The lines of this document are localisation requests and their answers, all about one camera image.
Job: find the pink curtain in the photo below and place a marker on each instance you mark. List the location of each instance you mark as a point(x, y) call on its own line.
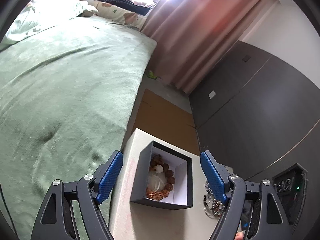
point(193, 35)

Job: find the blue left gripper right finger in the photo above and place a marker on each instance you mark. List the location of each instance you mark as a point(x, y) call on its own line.
point(268, 219)

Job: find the black jewelry box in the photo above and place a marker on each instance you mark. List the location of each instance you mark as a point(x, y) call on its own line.
point(163, 179)

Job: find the green floor scrap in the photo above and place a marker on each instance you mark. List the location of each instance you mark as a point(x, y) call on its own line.
point(151, 75)

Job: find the right hand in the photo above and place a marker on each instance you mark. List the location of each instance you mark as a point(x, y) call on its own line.
point(239, 236)

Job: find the green bed cover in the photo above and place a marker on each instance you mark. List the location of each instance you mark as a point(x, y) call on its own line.
point(67, 94)

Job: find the black digital clock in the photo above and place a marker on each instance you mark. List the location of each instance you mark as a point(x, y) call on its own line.
point(291, 186)

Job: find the dark clothes pile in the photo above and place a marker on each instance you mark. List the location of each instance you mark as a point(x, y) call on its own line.
point(128, 5)

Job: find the floral pillow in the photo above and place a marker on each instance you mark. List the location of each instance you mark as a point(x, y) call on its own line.
point(119, 15)

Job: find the brown cardboard sheet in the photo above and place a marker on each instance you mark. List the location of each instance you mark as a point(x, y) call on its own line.
point(166, 121)

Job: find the light green duvet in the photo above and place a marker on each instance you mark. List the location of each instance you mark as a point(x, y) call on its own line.
point(39, 15)

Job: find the dark grey wardrobe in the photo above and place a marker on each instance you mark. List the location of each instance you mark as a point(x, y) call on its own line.
point(263, 119)

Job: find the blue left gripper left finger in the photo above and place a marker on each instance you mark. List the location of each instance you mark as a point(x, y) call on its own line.
point(55, 218)

